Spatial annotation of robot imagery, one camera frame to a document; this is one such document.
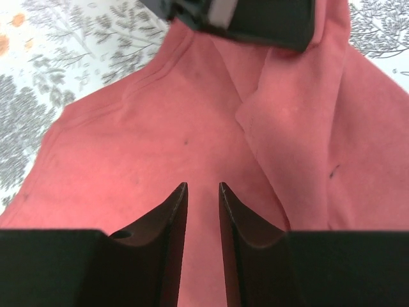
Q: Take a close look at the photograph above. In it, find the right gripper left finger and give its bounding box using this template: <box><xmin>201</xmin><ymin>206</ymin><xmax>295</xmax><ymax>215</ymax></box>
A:
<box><xmin>1</xmin><ymin>183</ymin><xmax>188</xmax><ymax>306</ymax></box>

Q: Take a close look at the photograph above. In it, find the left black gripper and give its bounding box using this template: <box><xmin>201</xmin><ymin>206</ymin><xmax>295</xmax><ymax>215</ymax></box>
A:
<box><xmin>142</xmin><ymin>0</ymin><xmax>316</xmax><ymax>52</ymax></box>

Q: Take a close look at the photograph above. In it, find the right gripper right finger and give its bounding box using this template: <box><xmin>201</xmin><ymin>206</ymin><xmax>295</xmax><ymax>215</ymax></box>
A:
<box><xmin>219</xmin><ymin>183</ymin><xmax>408</xmax><ymax>306</ymax></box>

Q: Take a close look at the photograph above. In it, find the salmon pink polo shirt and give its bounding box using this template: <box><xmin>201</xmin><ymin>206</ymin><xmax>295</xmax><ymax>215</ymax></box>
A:
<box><xmin>1</xmin><ymin>1</ymin><xmax>408</xmax><ymax>306</ymax></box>

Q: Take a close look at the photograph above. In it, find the floral patterned table mat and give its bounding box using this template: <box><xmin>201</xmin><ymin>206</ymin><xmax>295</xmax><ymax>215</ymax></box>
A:
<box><xmin>0</xmin><ymin>0</ymin><xmax>409</xmax><ymax>209</ymax></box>

